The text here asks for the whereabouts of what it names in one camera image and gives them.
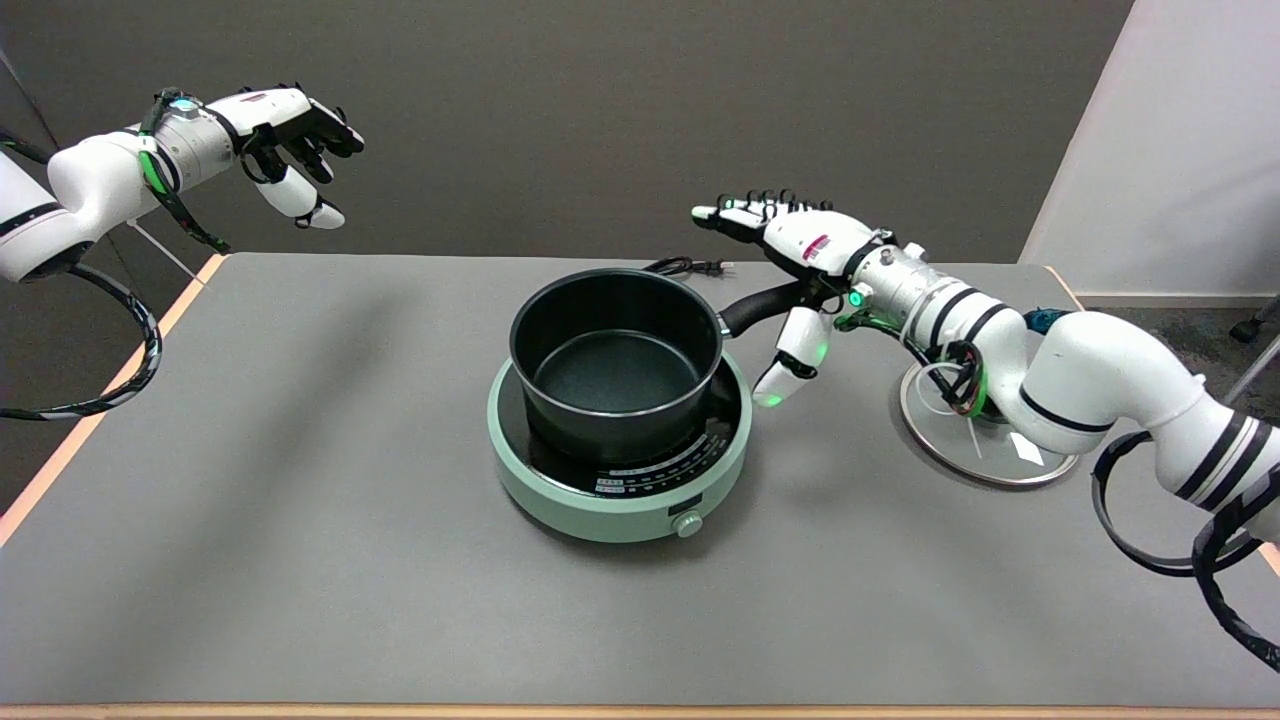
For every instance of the gray table mat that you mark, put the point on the gray table mat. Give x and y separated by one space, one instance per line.
300 550

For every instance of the black chair caster leg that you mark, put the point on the black chair caster leg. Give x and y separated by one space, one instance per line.
1245 328

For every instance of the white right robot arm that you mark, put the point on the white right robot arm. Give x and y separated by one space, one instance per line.
1100 370

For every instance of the green induction cooker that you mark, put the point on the green induction cooker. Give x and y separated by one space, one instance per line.
560 500

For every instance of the glass lid black knob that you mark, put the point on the glass lid black knob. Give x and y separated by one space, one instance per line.
990 460

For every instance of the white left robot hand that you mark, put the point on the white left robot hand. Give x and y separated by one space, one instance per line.
290 190

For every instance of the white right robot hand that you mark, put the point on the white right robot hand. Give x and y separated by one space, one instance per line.
815 240

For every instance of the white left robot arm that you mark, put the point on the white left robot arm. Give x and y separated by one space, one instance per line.
90 180

